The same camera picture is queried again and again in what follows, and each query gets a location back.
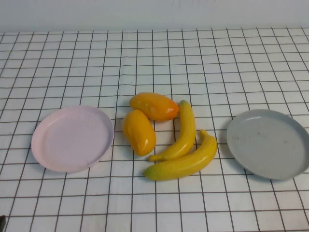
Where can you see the pink round plate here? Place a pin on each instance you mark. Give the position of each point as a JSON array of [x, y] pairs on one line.
[[72, 140]]

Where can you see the yellow mango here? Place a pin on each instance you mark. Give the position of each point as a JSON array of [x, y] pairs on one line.
[[138, 133]]

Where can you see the orange mango with red tip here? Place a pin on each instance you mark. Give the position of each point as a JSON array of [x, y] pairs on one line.
[[152, 106]]

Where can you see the grey round plate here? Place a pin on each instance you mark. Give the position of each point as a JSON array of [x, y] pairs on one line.
[[265, 145]]

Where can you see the large banana with green tip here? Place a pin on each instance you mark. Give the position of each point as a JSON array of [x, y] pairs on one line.
[[188, 164]]

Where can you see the white grid tablecloth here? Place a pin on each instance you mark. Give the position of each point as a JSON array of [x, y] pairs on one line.
[[154, 60]]

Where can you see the slim yellow banana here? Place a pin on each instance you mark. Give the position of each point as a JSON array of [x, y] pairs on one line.
[[187, 130]]

